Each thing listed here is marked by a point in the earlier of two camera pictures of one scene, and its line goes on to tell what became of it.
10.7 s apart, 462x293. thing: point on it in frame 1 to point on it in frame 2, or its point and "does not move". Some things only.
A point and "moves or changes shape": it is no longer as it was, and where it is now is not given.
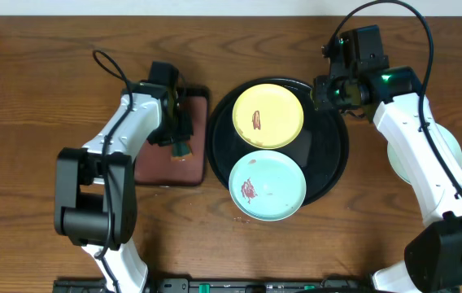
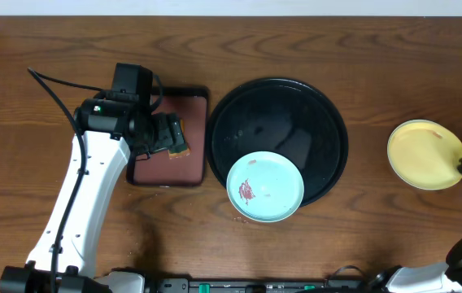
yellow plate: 268,115 moves or changes shape
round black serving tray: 320,149 does not move
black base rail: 342,285 does not move
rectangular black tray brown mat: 155,164 does not move
